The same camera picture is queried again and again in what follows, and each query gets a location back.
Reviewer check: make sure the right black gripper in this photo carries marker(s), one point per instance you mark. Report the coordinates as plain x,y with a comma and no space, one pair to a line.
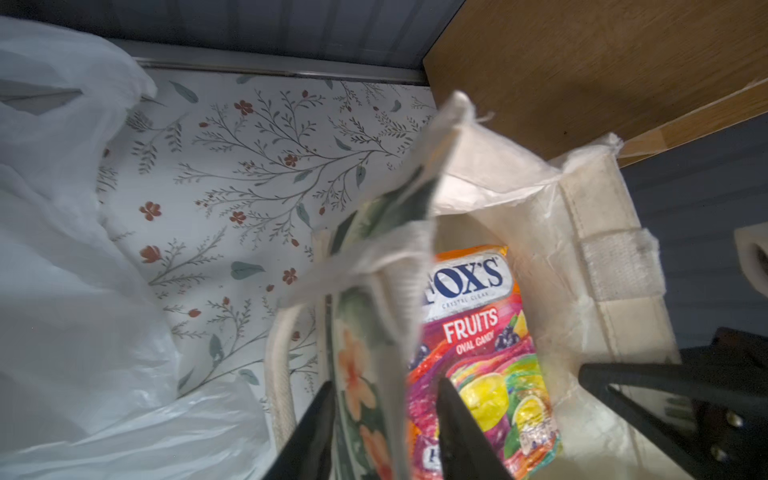
732,414

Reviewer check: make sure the wooden shelf unit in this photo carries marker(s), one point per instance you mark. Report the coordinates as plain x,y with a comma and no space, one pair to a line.
555,75

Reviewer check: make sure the cream canvas tote bag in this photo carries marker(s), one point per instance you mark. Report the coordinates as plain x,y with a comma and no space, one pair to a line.
591,279

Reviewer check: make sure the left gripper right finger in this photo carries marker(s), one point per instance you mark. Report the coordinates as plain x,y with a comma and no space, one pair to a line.
465,452

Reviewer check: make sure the floral table mat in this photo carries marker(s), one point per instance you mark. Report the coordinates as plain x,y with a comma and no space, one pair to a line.
214,186

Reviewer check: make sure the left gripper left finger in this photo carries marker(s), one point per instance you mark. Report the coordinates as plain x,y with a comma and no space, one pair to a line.
307,453

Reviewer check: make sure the colourful fruit candy bag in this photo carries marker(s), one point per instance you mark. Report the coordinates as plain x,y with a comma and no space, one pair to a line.
475,334

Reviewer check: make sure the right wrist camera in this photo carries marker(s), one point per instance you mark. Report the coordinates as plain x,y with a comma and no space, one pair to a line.
751,247

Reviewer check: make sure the white plastic grocery bag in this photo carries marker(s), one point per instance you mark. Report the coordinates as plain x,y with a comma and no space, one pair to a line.
89,369

